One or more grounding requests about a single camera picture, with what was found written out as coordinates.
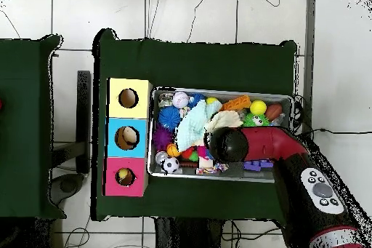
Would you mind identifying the mint green cloth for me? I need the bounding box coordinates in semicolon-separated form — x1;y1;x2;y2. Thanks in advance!
176;99;223;153

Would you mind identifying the cream cloth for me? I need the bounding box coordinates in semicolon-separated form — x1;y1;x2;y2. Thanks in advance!
204;110;244;132

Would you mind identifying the orange plastic toy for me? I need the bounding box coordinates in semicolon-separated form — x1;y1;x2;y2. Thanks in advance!
219;95;252;112

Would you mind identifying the shallow metal mesh bin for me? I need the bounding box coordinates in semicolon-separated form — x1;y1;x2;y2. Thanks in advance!
147;86;294;184

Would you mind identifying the wooden box with three holes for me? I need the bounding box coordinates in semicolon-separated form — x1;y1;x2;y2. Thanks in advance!
102;77;154;198

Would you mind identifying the blue spiky ball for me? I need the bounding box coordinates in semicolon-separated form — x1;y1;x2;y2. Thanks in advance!
157;105;182;131

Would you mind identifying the white baseball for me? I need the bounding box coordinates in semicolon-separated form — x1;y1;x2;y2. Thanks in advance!
171;91;190;108

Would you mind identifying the purple spiky toy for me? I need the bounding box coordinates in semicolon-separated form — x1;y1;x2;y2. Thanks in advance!
152;125;174;152

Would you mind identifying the small soccer ball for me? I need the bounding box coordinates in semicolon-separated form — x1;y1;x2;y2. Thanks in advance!
161;156;180;174

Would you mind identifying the dark green tablecloth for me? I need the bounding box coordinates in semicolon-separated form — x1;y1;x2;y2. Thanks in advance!
0;34;67;220
92;28;298;222

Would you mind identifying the green fuzzy ball with eyes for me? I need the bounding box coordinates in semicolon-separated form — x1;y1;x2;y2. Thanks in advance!
242;112;271;127

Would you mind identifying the yellow ball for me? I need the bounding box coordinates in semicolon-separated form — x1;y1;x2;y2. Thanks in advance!
249;100;267;116

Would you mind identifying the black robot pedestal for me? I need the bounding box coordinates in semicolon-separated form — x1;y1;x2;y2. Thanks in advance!
153;217;225;248

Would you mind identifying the black power cable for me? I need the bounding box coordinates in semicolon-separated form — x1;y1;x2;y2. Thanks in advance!
299;127;372;138

